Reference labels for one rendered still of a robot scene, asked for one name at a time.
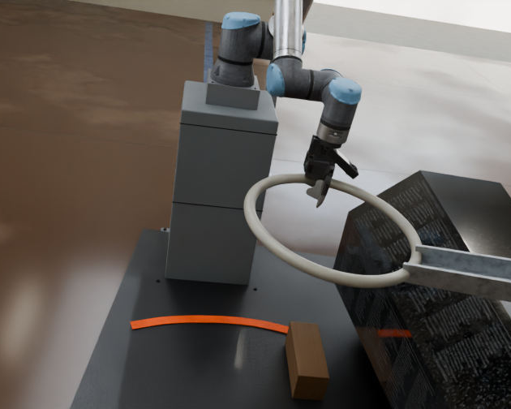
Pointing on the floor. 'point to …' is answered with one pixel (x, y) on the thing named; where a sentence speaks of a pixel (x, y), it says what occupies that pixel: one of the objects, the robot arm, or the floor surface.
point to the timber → (306, 361)
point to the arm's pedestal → (217, 187)
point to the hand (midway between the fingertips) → (319, 200)
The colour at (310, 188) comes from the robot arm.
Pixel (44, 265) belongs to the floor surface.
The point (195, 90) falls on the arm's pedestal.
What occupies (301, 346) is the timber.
